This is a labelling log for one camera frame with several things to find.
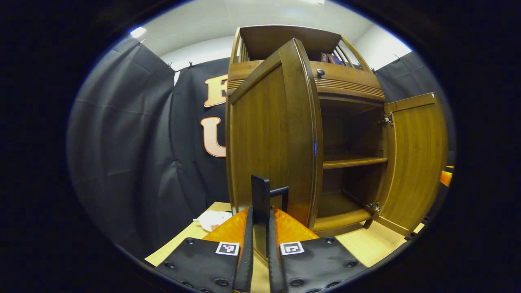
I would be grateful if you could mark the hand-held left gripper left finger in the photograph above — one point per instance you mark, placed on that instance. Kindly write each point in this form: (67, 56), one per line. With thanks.
(245, 268)

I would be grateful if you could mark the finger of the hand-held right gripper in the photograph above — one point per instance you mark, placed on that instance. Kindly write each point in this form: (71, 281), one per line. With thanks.
(447, 178)

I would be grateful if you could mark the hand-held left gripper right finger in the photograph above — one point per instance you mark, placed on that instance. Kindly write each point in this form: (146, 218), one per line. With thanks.
(274, 268)

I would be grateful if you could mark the wooden shoe cabinet door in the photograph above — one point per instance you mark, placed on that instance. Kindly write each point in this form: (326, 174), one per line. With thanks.
(415, 162)
(268, 142)

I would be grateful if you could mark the wooden double-door shoe cabinet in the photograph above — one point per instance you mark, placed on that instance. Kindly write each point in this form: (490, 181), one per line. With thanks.
(350, 134)

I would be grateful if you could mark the metal door hinge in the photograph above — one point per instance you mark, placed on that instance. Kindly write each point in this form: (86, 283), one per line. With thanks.
(388, 119)
(375, 207)

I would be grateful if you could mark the wooden cabinet shelf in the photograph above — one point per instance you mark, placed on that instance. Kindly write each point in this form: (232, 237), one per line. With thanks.
(352, 162)

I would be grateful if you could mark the wooden cabinet drawer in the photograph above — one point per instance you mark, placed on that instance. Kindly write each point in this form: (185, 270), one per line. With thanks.
(350, 83)

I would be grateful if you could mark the small white soft item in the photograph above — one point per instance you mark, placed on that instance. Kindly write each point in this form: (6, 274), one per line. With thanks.
(211, 220)

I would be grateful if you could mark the blue book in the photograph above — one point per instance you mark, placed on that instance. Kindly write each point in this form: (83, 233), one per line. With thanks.
(338, 60)

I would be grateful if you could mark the black round drawer knob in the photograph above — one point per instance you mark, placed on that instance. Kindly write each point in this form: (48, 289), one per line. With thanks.
(320, 73)

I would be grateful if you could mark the brown book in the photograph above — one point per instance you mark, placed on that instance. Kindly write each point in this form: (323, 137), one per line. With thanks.
(331, 59)

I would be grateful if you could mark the black backdrop cloth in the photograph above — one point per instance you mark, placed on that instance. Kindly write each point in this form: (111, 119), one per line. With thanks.
(122, 142)

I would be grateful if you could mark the ceiling light panel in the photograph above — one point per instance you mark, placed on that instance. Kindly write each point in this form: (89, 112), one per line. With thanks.
(138, 32)

